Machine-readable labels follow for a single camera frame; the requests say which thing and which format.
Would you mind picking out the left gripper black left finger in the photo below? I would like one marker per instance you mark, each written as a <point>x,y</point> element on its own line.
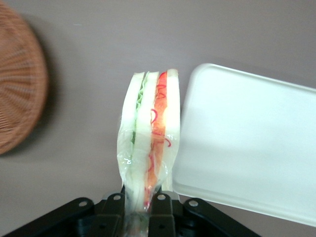
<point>111,217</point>

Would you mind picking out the cream white plastic tray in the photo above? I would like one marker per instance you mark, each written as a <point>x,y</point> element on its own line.
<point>247,148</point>

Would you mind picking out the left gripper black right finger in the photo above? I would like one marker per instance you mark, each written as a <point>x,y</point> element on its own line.
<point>161,217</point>

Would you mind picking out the plastic sandwich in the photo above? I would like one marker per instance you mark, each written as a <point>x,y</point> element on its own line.
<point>145,123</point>

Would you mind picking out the brown round wicker basket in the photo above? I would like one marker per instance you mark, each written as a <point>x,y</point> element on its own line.
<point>17,86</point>

